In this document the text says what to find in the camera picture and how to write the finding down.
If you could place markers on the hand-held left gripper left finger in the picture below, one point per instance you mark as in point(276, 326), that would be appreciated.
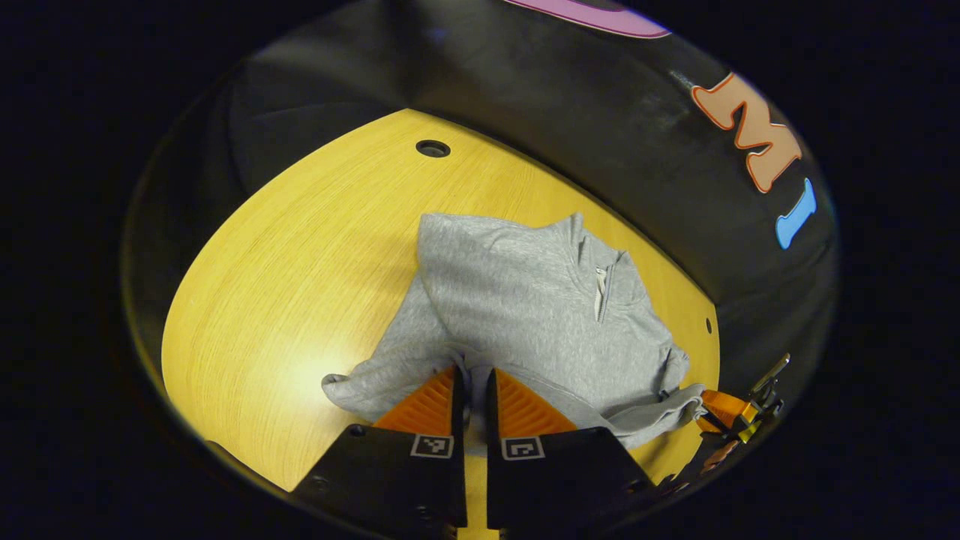
point(459, 480)

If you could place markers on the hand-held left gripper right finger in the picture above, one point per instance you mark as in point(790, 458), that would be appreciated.
point(495, 480)

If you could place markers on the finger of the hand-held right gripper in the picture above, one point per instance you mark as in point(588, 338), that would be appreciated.
point(720, 454)
point(724, 409)

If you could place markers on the grey sweatshirt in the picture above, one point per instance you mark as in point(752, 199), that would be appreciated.
point(525, 300)

